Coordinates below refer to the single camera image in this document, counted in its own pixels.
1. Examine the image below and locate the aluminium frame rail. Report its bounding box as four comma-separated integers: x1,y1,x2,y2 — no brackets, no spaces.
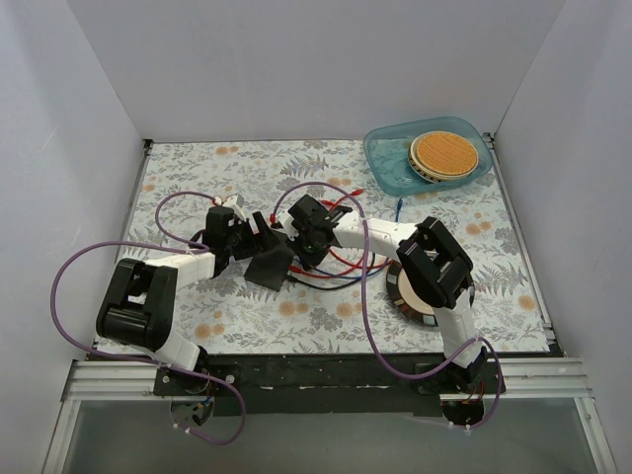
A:
62,357,593,401

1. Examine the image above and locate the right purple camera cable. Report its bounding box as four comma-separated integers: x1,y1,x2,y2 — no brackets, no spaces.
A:
271,181,503,431

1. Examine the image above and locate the blue plastic container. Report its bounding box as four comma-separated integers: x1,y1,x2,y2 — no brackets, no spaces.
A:
363,117,493,197

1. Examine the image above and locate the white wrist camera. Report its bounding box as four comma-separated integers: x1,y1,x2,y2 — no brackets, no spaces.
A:
213,194,246,220
270,210,298,241

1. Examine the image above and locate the orange woven round coaster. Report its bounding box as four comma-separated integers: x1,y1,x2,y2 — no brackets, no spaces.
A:
408,131,479,183

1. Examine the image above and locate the dark rimmed beige plate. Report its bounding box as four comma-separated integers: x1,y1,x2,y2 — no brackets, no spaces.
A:
386,262,438,328

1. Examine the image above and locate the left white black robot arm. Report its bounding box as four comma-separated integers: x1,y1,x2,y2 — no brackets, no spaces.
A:
96,206,293,395

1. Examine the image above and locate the floral patterned table mat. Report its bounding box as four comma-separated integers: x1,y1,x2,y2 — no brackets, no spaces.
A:
127,140,548,355

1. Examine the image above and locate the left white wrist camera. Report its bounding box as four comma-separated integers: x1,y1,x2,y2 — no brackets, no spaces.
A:
213,194,246,220

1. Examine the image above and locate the red ethernet cable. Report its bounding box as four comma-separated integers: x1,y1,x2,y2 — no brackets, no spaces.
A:
290,189,391,279

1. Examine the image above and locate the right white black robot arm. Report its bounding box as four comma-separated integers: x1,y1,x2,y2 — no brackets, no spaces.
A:
278,195,486,393

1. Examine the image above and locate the black ethernet cable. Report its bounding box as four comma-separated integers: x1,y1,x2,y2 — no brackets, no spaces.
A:
288,261,371,292

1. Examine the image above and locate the black network switch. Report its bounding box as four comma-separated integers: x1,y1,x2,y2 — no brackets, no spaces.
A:
244,245,293,291

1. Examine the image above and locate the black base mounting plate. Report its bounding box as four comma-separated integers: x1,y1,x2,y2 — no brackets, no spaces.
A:
153,354,506,417

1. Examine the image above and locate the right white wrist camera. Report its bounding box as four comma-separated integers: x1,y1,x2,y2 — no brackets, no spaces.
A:
270,210,298,241

